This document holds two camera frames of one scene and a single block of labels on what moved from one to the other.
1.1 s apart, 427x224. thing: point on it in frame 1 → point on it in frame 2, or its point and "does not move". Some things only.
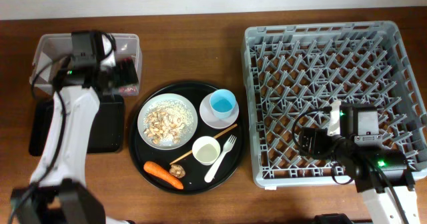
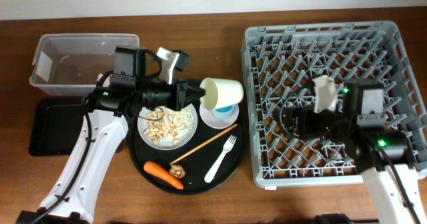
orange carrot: [163, 175] does not move
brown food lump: [177, 171] does not move
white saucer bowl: [207, 113] does not move
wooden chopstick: [213, 137] does not move
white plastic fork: [227, 146] does not move
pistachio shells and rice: [167, 123] does not move
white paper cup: [206, 150] → [220, 93]
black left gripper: [127, 68] → [179, 89]
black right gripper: [318, 137] → [308, 114]
